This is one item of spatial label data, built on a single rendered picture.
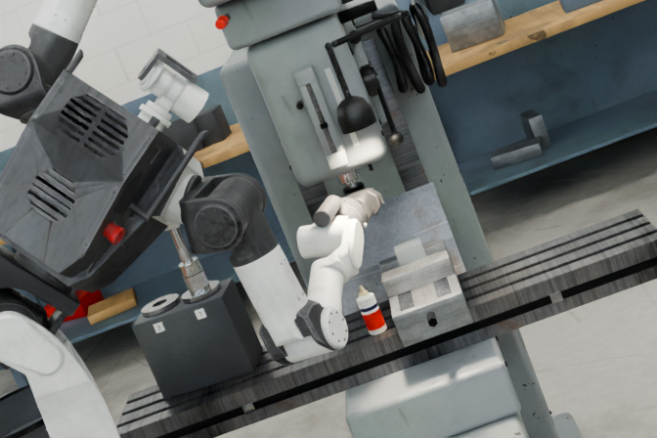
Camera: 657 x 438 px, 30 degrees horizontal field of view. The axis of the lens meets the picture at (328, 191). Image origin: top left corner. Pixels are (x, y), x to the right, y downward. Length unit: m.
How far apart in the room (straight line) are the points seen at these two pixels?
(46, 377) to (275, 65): 0.77
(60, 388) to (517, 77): 4.99
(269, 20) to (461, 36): 3.91
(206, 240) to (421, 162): 1.02
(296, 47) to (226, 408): 0.78
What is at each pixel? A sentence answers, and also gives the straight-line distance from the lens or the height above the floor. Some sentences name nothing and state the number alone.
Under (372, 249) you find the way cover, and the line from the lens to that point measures 2.95.
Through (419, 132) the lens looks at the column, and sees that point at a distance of 2.94.
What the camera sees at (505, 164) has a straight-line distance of 6.35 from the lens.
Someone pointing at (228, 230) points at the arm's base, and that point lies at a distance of 2.02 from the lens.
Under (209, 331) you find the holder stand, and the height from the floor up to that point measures 1.08.
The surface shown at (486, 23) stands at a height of 0.97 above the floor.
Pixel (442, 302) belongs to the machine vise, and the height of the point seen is 1.02.
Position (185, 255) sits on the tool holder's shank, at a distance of 2.65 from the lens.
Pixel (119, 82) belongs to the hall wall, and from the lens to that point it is 6.89.
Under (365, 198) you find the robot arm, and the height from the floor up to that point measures 1.25.
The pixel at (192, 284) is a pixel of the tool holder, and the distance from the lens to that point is 2.66.
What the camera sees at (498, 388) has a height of 0.83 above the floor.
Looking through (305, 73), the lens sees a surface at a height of 1.54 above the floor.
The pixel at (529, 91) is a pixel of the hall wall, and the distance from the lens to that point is 6.87.
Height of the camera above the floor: 1.84
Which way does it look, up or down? 13 degrees down
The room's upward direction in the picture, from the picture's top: 22 degrees counter-clockwise
